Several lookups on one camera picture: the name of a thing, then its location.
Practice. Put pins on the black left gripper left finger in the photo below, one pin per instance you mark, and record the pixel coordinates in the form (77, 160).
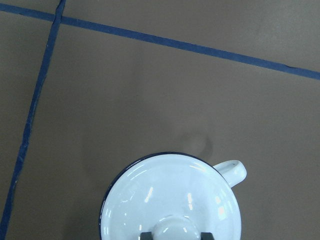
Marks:
(146, 236)

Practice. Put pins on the white enamel mug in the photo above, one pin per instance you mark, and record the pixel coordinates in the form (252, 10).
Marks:
(232, 172)

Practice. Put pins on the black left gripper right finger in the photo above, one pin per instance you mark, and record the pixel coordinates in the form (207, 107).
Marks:
(206, 236)

